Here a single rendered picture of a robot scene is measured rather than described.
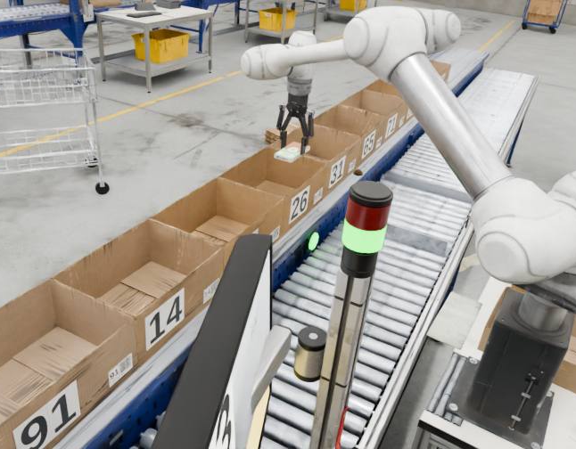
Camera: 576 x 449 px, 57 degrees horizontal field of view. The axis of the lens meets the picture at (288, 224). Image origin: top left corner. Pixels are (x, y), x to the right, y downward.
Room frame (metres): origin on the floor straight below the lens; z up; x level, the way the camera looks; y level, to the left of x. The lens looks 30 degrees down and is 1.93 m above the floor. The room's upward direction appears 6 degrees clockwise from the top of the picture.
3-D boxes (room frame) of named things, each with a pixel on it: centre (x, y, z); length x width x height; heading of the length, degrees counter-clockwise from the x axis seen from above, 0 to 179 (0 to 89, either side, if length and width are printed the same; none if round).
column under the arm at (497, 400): (1.12, -0.67, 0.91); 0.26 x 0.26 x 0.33; 61
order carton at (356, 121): (2.66, -0.26, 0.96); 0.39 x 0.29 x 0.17; 155
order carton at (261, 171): (1.94, 0.07, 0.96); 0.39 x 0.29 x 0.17; 155
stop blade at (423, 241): (2.02, -0.46, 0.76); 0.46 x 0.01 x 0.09; 65
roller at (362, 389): (1.22, -0.10, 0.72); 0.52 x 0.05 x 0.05; 65
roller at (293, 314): (1.40, -0.18, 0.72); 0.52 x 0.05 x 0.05; 65
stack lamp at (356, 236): (0.56, -0.09, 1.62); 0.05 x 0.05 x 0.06
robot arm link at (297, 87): (1.92, 0.01, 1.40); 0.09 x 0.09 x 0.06
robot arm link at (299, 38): (1.91, 0.02, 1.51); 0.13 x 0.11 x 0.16; 129
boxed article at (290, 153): (1.92, 0.01, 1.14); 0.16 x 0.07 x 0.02; 155
